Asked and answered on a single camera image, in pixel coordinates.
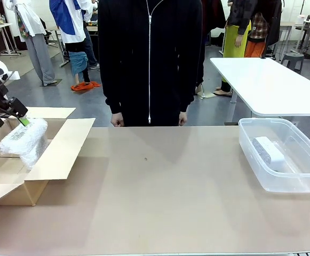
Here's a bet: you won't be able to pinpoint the teal cloth wrap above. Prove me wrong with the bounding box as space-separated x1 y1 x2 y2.
69 51 89 76

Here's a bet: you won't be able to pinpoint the wide bubble-wrapped clock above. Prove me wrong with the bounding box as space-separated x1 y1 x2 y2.
0 117 49 158

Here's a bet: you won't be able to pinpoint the black hanging coat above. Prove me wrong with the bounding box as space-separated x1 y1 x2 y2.
204 0 226 30

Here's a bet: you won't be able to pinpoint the unwrapped white digital clock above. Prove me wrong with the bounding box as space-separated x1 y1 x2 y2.
251 136 286 171

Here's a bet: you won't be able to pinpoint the person in blue jeans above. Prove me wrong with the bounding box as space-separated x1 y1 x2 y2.
83 25 101 70

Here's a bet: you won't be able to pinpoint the person's left hand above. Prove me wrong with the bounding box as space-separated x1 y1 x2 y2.
178 111 189 126

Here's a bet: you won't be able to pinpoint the mannequin blue white jacket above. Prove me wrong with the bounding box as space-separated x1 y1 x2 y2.
49 0 94 83

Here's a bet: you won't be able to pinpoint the white background table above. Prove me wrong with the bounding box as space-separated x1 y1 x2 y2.
210 57 310 117

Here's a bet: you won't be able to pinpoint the clear plastic bin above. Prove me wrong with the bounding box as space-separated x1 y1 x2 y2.
237 117 310 193

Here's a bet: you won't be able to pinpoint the mannequin plaid shirt orange trousers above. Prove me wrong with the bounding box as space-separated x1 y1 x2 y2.
244 12 269 58

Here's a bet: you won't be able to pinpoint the open cardboard box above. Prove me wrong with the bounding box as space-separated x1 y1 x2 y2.
0 106 96 208

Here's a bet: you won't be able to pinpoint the mannequin dark jacket yellow apron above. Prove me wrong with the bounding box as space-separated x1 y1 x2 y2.
213 0 282 97

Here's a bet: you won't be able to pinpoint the person in black hoodie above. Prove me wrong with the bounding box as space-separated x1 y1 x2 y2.
98 0 206 127

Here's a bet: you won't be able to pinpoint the orange cloth on floor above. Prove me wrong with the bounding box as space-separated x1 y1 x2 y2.
70 81 102 92

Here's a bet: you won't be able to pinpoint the grey plastic stool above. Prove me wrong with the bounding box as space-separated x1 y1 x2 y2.
281 52 305 74

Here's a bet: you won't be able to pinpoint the mannequin white shirt grey trousers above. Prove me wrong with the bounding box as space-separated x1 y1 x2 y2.
9 0 57 86

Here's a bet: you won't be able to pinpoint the person's right hand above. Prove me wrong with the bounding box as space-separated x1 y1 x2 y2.
110 112 125 127

